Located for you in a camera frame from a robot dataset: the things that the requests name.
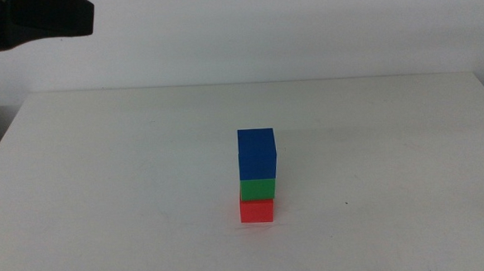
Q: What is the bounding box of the blue cube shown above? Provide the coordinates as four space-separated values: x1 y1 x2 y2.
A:
236 127 279 182

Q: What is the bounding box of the green cube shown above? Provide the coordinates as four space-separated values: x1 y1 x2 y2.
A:
239 177 278 203

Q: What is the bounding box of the red cube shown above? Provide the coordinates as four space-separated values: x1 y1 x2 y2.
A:
239 193 277 225

